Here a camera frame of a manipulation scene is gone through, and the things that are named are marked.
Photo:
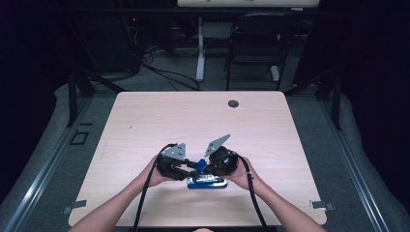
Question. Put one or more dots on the black folding chair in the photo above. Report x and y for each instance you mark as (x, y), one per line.
(257, 48)

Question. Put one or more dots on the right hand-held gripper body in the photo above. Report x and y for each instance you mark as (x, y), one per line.
(224, 161)

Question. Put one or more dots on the grey floor rail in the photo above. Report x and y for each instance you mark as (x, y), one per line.
(354, 167)
(45, 167)

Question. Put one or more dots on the blue stapler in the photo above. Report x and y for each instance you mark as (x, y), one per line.
(208, 183)

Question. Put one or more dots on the person's knee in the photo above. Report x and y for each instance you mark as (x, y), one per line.
(203, 230)

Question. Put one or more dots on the black table grommet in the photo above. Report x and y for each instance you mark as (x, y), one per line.
(233, 103)

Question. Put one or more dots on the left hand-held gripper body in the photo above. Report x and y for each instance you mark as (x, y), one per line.
(172, 161)

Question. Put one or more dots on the person's left hand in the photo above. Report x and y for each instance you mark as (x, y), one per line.
(154, 175)

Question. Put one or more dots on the white-legged table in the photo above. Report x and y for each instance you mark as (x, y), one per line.
(200, 48)

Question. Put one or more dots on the black metal frame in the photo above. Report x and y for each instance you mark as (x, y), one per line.
(72, 96)
(336, 103)

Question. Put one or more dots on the dark equipment cabinet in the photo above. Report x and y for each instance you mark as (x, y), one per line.
(103, 42)

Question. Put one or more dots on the grey tape piece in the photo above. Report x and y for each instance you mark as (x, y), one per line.
(320, 205)
(74, 206)

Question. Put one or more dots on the person's right hand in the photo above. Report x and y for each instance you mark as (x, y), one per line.
(241, 175)

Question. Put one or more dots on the black tape rectangle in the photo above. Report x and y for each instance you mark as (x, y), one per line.
(79, 137)

